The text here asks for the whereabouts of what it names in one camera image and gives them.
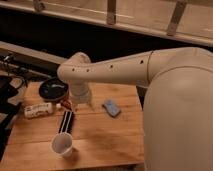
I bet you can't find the blue sponge block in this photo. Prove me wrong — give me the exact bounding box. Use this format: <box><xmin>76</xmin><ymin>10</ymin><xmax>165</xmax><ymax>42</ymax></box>
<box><xmin>102</xmin><ymin>100</ymin><xmax>121</xmax><ymax>117</ymax></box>

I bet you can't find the small red brown object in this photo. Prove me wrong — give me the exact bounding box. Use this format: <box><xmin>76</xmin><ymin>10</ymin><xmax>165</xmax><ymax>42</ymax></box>
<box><xmin>61</xmin><ymin>100</ymin><xmax>72</xmax><ymax>110</ymax></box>

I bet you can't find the black equipment with cables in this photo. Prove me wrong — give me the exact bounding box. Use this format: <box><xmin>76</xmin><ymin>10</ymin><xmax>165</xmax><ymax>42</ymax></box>
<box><xmin>0</xmin><ymin>53</ymin><xmax>29</xmax><ymax>163</ymax></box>

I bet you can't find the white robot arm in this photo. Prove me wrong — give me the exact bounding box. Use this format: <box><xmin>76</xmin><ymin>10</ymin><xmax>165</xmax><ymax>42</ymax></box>
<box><xmin>57</xmin><ymin>47</ymin><xmax>213</xmax><ymax>171</ymax></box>

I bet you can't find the wooden rail with brackets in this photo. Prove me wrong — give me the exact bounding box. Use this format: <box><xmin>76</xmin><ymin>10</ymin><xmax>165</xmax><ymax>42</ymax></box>
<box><xmin>0</xmin><ymin>0</ymin><xmax>213</xmax><ymax>47</ymax></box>

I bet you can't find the black round plate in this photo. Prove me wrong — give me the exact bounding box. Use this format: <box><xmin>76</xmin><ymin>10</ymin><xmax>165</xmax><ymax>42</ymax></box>
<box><xmin>39</xmin><ymin>77</ymin><xmax>68</xmax><ymax>101</ymax></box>

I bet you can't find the white labelled box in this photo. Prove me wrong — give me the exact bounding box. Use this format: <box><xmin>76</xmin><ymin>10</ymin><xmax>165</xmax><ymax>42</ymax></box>
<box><xmin>24</xmin><ymin>102</ymin><xmax>53</xmax><ymax>118</ymax></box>

